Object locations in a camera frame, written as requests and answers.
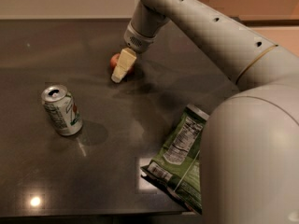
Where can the silver green soda can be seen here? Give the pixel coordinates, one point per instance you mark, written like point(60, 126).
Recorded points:
point(59, 103)

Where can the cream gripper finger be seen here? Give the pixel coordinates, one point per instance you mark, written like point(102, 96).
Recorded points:
point(125, 62)

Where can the red apple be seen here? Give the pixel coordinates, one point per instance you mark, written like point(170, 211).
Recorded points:
point(113, 63)

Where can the green jalapeno chip bag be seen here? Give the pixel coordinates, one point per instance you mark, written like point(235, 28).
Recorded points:
point(175, 169)

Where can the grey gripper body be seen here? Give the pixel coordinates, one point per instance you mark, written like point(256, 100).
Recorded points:
point(137, 42)

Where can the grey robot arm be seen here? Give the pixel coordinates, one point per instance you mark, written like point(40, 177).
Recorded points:
point(249, 158)

